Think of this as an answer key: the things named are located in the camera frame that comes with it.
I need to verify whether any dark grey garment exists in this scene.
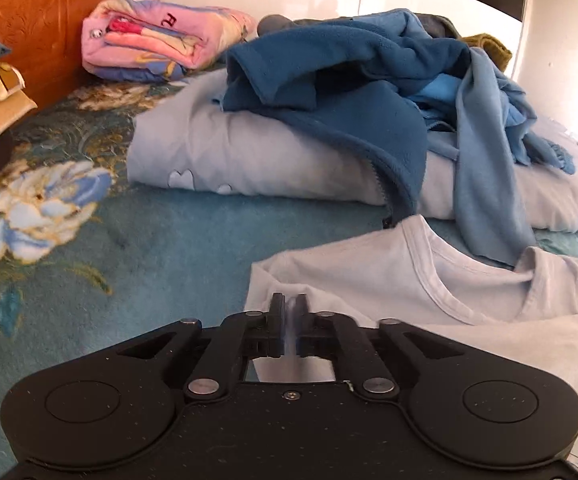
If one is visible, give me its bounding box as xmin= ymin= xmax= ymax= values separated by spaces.
xmin=257 ymin=9 xmax=461 ymax=39

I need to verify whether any dark blue fleece jacket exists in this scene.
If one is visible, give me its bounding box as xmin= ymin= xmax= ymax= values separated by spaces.
xmin=223 ymin=21 xmax=470 ymax=222

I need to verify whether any teal floral bed blanket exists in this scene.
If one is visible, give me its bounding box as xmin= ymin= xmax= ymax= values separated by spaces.
xmin=0 ymin=79 xmax=578 ymax=480

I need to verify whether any mustard yellow garment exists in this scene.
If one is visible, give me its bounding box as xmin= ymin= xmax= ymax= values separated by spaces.
xmin=460 ymin=34 xmax=512 ymax=72

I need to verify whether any light blue folded duvet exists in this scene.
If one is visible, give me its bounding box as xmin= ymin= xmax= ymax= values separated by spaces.
xmin=126 ymin=70 xmax=578 ymax=233

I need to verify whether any pale blue long-sleeve shirt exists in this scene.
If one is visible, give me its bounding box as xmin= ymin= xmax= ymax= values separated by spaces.
xmin=242 ymin=212 xmax=578 ymax=478

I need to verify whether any light blue garment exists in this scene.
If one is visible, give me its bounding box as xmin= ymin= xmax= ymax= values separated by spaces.
xmin=359 ymin=9 xmax=575 ymax=266

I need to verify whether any pink folded cartoon quilt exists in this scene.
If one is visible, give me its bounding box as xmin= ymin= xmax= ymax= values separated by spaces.
xmin=80 ymin=0 xmax=256 ymax=82

